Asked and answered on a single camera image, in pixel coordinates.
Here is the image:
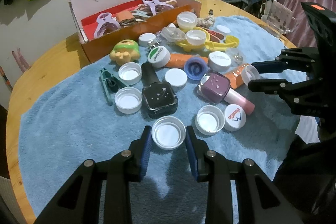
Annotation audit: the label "clear plastic box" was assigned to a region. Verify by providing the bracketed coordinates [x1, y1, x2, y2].
[262, 0, 298, 35]

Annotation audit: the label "purple nail polish bottle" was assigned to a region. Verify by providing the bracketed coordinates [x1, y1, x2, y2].
[198, 72, 256, 115]

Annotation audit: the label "yellow green toy turtle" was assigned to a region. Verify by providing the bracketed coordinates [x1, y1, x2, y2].
[110, 40, 141, 65]

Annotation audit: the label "blue fluffy towel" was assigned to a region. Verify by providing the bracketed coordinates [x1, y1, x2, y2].
[17, 15, 321, 224]

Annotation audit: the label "green label white cap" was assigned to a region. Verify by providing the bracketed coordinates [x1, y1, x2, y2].
[147, 46, 171, 68]

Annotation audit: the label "blue swirl bottle cap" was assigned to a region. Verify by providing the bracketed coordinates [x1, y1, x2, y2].
[184, 57, 209, 81]

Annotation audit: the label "orange tube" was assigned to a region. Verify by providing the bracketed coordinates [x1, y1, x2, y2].
[224, 63, 250, 90]

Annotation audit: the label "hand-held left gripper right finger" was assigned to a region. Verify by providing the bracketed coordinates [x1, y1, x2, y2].
[185, 126, 305, 224]

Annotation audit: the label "yellow plastic tongs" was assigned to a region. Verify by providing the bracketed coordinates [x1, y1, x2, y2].
[175, 27, 240, 52]

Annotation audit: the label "red brown toy sausage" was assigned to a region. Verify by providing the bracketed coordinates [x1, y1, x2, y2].
[205, 28, 226, 43]

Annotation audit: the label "silver metal clips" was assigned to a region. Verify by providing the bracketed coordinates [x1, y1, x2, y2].
[147, 40, 162, 52]

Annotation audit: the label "grey print white cap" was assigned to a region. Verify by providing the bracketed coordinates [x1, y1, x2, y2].
[208, 51, 232, 69]

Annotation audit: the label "teal clothes peg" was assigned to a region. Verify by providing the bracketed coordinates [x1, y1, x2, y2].
[99, 68, 129, 106]

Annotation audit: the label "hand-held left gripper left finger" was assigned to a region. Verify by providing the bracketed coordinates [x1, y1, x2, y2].
[34, 126, 153, 224]

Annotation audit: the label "orange toy carrot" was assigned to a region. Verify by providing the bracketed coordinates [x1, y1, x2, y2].
[165, 53, 210, 69]

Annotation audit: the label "toy sandwich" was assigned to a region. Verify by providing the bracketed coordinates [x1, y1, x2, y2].
[115, 11, 136, 28]

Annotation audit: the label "beige lumpy trinket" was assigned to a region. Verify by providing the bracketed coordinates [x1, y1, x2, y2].
[197, 16, 216, 28]

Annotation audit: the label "blue orange logo cap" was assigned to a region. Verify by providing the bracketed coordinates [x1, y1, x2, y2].
[224, 104, 247, 132]

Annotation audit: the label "pile of white plastic caps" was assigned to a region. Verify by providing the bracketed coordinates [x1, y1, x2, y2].
[118, 11, 231, 87]

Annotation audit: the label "clear plastic blister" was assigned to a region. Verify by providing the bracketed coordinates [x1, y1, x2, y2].
[160, 26, 185, 42]

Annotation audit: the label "clear plastic cup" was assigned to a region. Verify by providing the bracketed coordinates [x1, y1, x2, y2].
[227, 47, 246, 64]

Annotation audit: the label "orange cardboard box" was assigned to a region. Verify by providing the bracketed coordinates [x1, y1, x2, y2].
[69, 0, 202, 64]

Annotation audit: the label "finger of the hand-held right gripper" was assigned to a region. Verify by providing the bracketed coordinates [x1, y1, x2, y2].
[248, 77, 324, 115]
[251, 47, 319, 75]

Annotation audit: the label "orange white striped pole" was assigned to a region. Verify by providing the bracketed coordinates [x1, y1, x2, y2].
[0, 67, 13, 93]

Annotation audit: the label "person's dark trousers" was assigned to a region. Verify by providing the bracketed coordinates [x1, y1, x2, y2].
[273, 132, 336, 224]

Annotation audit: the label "black nail polish bottle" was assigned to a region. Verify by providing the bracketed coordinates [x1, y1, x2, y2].
[141, 62, 179, 119]

